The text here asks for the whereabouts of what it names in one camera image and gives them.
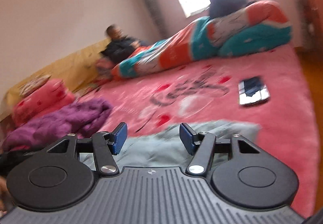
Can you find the light green puffer coat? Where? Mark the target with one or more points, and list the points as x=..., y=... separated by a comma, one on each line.
x=165, y=149

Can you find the floral patterned pillow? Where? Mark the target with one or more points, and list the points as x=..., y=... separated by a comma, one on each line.
x=33, y=85

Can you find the pink fleece bed blanket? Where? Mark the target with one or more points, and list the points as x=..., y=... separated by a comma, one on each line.
x=208, y=91

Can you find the brown wooden dresser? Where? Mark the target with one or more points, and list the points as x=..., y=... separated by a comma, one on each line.
x=313, y=7

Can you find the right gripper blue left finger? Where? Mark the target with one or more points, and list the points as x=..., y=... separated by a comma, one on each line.
x=117, y=138

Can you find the purple puffer jacket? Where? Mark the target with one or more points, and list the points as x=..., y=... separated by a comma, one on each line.
x=82, y=118

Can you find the colourful cartoon rolled quilt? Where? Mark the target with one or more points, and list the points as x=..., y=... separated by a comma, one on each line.
x=259, y=27

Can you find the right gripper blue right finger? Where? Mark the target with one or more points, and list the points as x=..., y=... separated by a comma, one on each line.
x=189, y=138

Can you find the man in dark jacket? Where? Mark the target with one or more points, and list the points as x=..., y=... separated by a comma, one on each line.
x=121, y=46

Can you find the yellow headboard cover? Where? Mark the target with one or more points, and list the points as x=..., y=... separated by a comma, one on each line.
x=76, y=70

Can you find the pink folded blanket stack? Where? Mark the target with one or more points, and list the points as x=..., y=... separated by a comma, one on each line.
x=104, y=68

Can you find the pink red pillow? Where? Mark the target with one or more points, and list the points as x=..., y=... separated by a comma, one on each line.
x=51, y=96

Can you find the black smartphone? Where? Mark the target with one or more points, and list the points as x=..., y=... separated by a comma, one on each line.
x=252, y=91

